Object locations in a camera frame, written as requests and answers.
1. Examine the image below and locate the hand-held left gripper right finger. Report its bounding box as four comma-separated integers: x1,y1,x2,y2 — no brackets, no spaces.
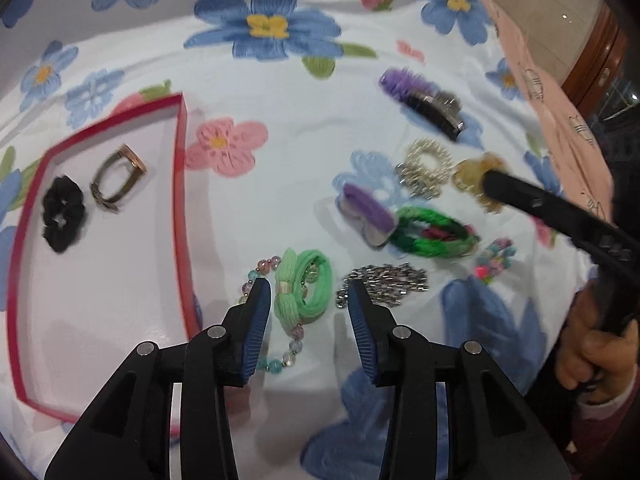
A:
346,280,571,480

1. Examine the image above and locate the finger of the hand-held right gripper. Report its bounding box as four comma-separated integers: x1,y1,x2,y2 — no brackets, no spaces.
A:
481,170,621,256

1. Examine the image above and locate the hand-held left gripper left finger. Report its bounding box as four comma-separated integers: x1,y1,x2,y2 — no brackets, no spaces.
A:
44,276,273,480

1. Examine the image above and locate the pastel glass bead bracelet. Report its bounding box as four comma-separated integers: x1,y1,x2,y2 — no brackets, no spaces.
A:
242,257,321,376

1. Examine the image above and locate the light green hair tie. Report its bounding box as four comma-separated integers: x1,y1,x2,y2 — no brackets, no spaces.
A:
272,247,333,331

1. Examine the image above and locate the silver chain bracelet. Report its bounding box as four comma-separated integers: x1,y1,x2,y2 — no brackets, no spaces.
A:
335,264,430,311

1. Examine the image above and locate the colourful plastic bead bracelet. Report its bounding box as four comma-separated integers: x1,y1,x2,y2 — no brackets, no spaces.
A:
474,239,517,283

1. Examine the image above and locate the yellow flower hair clip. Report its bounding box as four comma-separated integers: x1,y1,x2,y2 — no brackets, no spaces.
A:
452,154,508,213

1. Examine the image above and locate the green braided bracelet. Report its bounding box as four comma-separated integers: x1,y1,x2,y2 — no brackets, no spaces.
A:
389,205,481,258

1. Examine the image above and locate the purple fuzzy hair claw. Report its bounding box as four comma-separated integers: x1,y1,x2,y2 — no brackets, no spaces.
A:
380,67,466,142

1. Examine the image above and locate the red shallow box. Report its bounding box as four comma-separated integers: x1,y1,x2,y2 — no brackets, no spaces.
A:
7,92,203,423

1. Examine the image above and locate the person's right forearm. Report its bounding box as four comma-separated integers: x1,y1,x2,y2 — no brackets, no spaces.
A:
560,385,640,466

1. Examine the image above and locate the person's right hand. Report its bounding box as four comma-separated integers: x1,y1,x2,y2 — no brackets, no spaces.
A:
555,285,640,403

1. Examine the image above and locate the pink printed cloth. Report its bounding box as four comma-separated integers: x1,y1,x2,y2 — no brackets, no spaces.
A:
462,0,616,221

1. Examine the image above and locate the wooden furniture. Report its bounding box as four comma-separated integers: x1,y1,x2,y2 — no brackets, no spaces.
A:
562,7,628,121

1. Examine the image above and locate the white floral bedsheet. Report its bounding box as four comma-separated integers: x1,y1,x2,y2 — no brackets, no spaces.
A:
0,0,616,480

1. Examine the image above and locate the black scrunchie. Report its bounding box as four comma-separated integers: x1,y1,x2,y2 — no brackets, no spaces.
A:
41,176,88,253

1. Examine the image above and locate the pearl spiral hair tie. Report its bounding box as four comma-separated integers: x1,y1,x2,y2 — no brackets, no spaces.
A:
396,137,456,198

